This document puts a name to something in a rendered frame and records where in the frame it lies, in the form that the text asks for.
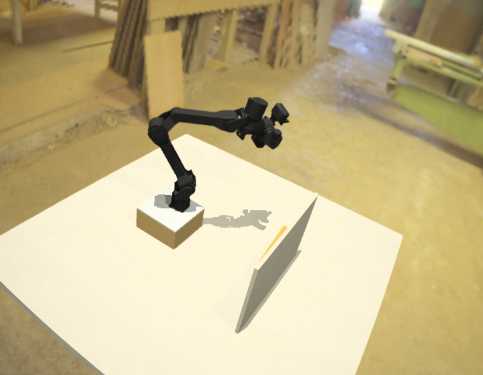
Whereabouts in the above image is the wooden picture frame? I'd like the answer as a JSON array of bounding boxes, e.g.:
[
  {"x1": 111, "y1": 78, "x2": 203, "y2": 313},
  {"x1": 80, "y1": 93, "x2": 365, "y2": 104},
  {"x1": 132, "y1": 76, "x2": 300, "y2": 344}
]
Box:
[{"x1": 261, "y1": 226, "x2": 287, "y2": 260}]

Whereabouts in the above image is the cream wall panel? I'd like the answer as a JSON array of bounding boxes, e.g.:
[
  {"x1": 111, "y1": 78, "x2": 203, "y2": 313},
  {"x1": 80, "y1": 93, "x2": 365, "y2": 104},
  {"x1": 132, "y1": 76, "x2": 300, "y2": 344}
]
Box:
[{"x1": 235, "y1": 193, "x2": 319, "y2": 334}]

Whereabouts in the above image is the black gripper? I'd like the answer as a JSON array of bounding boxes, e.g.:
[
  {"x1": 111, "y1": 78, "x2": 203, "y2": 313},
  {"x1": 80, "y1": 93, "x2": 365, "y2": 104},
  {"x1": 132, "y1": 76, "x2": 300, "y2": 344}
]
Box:
[{"x1": 251, "y1": 103, "x2": 289, "y2": 148}]

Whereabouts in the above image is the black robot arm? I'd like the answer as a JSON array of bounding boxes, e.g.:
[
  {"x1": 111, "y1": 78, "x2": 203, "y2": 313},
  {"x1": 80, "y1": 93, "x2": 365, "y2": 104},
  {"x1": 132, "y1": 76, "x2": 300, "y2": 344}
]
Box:
[{"x1": 148, "y1": 97, "x2": 282, "y2": 213}]

